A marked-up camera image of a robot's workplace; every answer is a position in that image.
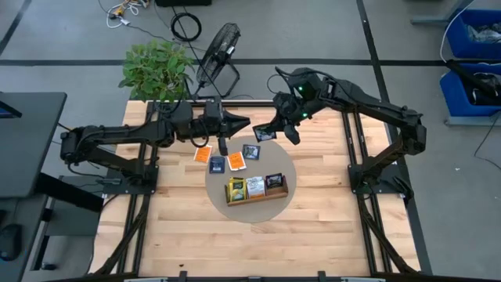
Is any black bag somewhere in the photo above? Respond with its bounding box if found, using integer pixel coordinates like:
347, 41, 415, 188
469, 72, 501, 107

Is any wooden tea organizer box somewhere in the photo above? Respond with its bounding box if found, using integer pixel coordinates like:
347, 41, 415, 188
224, 174, 290, 208

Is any black folded stand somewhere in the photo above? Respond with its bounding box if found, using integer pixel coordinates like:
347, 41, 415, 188
445, 58, 501, 103

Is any clear plastic bag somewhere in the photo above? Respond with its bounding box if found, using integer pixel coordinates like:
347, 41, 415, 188
467, 23, 501, 43

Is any black floor fan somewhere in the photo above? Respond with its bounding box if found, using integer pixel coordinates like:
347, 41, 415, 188
194, 22, 242, 99

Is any white orange tea packet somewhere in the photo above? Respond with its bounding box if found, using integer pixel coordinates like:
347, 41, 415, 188
245, 175, 266, 198

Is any dark desk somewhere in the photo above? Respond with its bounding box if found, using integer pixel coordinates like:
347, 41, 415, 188
0, 92, 67, 199

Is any green leafy plant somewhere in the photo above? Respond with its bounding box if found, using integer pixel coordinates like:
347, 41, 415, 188
118, 41, 196, 103

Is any white yellow cable bundle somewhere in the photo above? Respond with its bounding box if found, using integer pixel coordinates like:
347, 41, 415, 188
106, 0, 150, 29

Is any black tea packet green print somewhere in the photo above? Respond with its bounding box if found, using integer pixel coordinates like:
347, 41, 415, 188
241, 143, 261, 161
252, 123, 278, 143
265, 172, 284, 190

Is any black equipment case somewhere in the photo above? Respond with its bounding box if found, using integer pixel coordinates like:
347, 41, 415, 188
155, 0, 213, 7

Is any dark blue tea packet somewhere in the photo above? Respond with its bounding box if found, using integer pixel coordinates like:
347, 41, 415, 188
208, 155, 226, 175

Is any coiled black cable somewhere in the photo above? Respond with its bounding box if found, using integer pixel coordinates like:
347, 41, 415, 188
170, 12, 203, 42

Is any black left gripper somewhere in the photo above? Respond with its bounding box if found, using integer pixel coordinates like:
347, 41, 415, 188
201, 99, 251, 157

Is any round grey mat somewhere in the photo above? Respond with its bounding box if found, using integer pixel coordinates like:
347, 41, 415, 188
204, 135, 297, 224

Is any grey table foot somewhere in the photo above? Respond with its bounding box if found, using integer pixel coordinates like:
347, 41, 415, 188
444, 114, 501, 127
410, 0, 470, 27

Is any blue storage bin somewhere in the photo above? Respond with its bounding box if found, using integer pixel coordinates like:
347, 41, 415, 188
445, 8, 501, 60
438, 62, 501, 118

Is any computer monitor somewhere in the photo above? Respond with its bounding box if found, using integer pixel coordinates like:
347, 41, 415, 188
0, 100, 23, 120

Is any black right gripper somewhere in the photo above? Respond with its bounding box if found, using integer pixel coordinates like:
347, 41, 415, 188
269, 92, 312, 146

